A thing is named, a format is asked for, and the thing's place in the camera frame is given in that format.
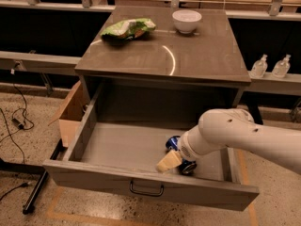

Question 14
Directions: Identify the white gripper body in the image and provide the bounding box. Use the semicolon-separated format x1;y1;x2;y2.
178;129;203;161

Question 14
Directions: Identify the black metal floor bar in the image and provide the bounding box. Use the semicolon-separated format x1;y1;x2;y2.
0;138;64;216

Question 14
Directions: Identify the blue pepsi can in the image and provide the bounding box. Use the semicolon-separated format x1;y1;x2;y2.
166;136;197;175

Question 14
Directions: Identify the grey cabinet with counter top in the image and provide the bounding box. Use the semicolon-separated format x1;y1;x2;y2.
75;7;250;122

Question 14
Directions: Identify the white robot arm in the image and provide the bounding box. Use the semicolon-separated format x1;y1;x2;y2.
156;108;301;174

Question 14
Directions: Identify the clear bottle right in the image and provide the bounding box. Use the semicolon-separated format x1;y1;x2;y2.
272;55;291;78

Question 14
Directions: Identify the grey shelf rail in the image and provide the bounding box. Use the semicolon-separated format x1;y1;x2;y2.
0;51;80;75

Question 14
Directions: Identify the white bowl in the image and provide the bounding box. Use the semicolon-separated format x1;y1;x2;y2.
172;9;202;34

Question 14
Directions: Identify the green chip bag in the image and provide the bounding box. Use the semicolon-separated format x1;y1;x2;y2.
101;18;156;40

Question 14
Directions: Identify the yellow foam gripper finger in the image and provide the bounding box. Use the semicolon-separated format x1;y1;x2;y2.
156;150;182;172

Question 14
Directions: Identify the cardboard box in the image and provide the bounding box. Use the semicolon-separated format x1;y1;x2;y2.
49;81;88;148

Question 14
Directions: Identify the open grey top drawer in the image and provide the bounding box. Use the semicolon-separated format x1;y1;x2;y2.
44;84;259;211

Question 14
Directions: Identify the clear bottle left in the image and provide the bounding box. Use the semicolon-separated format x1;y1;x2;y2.
250;55;267;78

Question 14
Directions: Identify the black drawer handle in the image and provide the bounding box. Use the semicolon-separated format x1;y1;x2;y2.
129;181;165;197

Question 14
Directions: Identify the clear bottle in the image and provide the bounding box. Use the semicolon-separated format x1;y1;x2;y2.
272;55;291;78
250;55;267;78

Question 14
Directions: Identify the black floor cable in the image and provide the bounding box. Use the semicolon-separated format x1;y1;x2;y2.
0;61;35;202

